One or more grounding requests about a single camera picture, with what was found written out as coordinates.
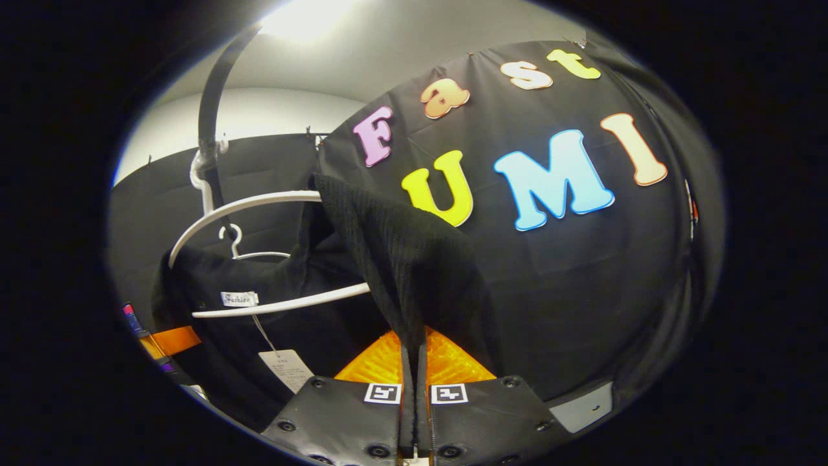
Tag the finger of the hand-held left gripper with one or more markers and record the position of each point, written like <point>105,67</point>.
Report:
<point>178,340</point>

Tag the black knit jacket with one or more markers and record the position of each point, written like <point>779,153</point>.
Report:
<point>401,259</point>

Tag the white clothes hanger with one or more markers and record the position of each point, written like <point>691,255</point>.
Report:
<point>284,303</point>
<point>265,254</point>

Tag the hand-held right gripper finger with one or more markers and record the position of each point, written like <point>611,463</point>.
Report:
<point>422,414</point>
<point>407,414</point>

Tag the black backdrop cloth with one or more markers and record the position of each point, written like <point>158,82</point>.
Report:
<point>582,278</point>

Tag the black clothes rack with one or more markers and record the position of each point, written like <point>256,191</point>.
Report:
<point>208,110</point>

